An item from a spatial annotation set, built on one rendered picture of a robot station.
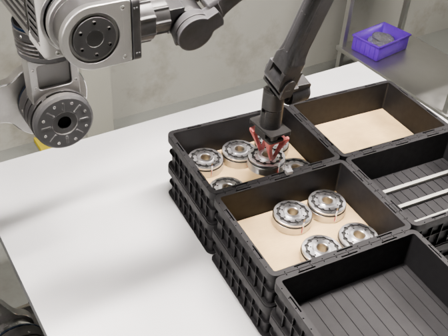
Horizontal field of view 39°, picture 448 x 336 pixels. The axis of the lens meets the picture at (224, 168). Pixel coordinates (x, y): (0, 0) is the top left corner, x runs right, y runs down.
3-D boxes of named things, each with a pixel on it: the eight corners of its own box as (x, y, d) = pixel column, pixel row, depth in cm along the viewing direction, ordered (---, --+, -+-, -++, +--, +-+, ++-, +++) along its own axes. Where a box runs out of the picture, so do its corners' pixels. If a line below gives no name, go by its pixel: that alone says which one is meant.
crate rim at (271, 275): (271, 285, 138) (272, 278, 137) (211, 203, 159) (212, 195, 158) (412, 234, 154) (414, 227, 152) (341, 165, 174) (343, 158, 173)
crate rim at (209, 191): (211, 202, 159) (211, 195, 158) (165, 139, 180) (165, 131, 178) (341, 165, 174) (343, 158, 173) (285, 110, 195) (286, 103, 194)
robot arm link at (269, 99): (259, 83, 159) (272, 94, 155) (281, 77, 162) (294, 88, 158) (257, 107, 163) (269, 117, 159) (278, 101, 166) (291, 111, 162)
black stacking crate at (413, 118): (335, 191, 180) (343, 159, 173) (283, 135, 201) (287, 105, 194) (441, 158, 196) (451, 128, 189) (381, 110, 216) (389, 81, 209)
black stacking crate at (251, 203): (267, 313, 145) (271, 279, 137) (211, 230, 165) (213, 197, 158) (402, 261, 160) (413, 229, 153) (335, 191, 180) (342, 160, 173)
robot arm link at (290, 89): (267, 60, 155) (285, 83, 150) (304, 51, 160) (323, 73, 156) (255, 95, 164) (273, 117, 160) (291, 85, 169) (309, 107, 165)
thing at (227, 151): (232, 165, 180) (232, 163, 179) (216, 146, 187) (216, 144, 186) (262, 156, 184) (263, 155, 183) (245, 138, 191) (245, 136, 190)
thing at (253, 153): (263, 172, 166) (263, 170, 165) (241, 153, 172) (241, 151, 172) (293, 161, 171) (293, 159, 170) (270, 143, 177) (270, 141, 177)
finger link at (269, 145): (271, 147, 174) (275, 118, 168) (287, 161, 169) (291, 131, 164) (251, 154, 171) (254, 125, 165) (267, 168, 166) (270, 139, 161)
